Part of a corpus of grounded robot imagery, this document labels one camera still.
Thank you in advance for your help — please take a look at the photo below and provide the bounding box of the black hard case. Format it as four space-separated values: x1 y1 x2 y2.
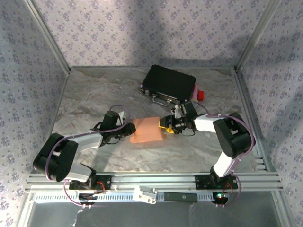
140 64 197 107

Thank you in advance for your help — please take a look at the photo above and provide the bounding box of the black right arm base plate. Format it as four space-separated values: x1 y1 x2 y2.
194 174 239 190

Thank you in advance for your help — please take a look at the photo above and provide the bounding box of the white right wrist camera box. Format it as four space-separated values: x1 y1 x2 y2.
171 105 182 119

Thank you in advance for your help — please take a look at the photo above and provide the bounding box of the white plastic bracket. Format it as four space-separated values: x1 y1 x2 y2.
132 185 157 205

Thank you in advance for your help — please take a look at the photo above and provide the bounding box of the white slotted cable duct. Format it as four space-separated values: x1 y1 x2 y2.
34 191 218 203

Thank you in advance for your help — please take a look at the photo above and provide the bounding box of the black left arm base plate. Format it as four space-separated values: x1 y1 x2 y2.
69 175 112 191

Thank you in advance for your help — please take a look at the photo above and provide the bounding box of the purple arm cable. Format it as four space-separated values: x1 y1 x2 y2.
196 103 255 208
46 105 131 207

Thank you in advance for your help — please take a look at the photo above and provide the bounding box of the orange cloth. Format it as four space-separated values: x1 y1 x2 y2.
129 116 165 144

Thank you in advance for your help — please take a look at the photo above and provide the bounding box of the aluminium side rail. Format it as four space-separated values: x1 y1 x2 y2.
33 70 71 173
233 67 273 172

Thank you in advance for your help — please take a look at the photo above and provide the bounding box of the pink microphone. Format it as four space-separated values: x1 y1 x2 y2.
191 84 200 103

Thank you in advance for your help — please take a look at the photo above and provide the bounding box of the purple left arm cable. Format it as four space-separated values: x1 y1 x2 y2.
46 105 131 207

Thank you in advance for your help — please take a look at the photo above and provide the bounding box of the aluminium corner post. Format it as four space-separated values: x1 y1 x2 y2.
234 0 282 71
23 0 71 73

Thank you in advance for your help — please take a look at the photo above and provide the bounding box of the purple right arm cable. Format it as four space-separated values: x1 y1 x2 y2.
196 103 255 208

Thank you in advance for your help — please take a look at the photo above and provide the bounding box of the black bar device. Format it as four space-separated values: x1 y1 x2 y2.
164 192 198 202

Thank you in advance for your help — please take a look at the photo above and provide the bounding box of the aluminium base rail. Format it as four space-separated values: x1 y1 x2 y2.
25 172 284 192

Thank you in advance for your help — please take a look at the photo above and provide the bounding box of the circuit board with green light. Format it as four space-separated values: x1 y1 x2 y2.
212 192 229 205

